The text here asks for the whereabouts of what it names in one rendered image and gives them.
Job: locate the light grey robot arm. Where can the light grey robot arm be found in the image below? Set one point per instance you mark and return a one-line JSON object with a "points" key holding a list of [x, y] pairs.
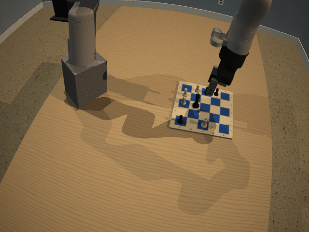
{"points": [[82, 26]]}

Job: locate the blue and cream chessboard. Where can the blue and cream chessboard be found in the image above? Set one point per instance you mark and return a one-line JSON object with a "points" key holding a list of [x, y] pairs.
{"points": [[217, 109]]}

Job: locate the white chess rook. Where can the white chess rook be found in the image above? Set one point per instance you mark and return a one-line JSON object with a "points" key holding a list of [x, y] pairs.
{"points": [[204, 125]]}

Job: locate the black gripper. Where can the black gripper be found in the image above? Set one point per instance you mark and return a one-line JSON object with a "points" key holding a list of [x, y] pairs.
{"points": [[232, 55]]}

